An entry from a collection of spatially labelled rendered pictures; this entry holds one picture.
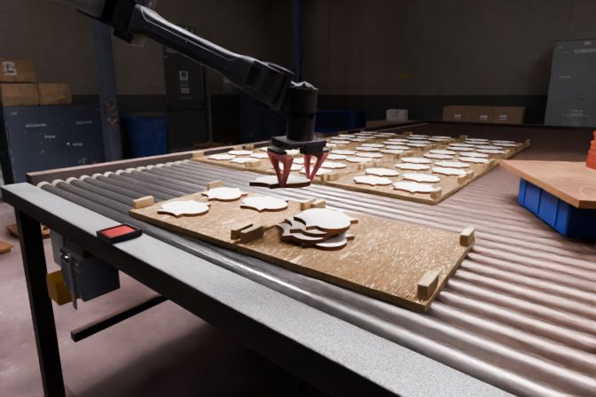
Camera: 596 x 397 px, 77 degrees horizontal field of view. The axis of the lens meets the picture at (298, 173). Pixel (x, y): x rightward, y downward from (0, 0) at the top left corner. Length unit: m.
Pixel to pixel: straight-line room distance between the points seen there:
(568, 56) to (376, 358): 6.79
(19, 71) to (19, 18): 0.85
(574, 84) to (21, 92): 7.59
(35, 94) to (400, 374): 5.57
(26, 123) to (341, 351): 5.32
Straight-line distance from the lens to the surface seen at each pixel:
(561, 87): 7.15
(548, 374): 0.61
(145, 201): 1.16
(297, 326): 0.61
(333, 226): 0.81
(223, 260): 0.82
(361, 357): 0.56
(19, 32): 6.27
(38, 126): 5.70
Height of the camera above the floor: 1.25
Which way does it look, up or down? 12 degrees down
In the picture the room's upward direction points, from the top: straight up
